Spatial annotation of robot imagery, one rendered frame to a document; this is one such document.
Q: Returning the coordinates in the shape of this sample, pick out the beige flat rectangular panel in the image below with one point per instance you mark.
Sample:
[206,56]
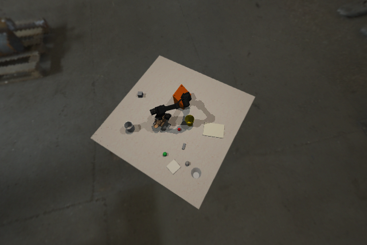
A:
[213,130]

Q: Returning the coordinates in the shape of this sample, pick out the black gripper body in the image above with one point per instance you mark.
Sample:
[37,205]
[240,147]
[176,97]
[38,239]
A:
[167,116]

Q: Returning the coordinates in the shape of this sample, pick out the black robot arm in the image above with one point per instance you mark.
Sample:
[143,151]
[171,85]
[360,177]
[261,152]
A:
[186,98]

